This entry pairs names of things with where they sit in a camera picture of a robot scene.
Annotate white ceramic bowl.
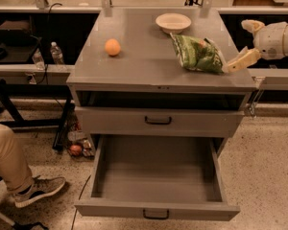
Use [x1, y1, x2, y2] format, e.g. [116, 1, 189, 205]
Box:
[156, 13, 191, 34]

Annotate open grey bottom drawer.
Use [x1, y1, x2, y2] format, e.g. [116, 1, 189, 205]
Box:
[75, 135, 240, 221]

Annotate grey drawer cabinet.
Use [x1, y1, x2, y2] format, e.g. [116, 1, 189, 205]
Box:
[66, 8, 255, 152]

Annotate clear water bottle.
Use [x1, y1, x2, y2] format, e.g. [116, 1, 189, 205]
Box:
[50, 42, 64, 65]
[32, 49, 45, 71]

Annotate grey sneaker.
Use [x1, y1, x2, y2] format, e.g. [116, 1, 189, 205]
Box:
[13, 177, 66, 208]

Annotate orange fruit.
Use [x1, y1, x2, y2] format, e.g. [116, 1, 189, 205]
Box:
[105, 39, 121, 57]

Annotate red apple on floor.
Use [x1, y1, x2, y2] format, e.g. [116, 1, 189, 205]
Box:
[69, 145, 82, 156]

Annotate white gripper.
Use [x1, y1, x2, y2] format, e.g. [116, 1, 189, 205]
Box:
[222, 19, 288, 73]

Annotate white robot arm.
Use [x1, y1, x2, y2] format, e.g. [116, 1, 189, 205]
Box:
[223, 19, 288, 73]

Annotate green jalapeno chip bag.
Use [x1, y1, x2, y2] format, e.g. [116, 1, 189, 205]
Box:
[171, 34, 228, 74]

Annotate person's leg beige trousers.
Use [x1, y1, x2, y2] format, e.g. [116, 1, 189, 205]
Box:
[0, 124, 34, 194]

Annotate black cable on floor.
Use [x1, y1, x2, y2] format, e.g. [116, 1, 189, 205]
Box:
[70, 174, 92, 230]

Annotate snack packets on floor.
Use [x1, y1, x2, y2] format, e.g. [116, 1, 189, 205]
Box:
[66, 113, 95, 158]

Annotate black table leg frame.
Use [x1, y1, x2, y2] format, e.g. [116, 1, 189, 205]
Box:
[0, 80, 73, 151]

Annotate closed grey upper drawer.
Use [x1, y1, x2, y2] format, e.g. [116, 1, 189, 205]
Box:
[75, 106, 244, 138]

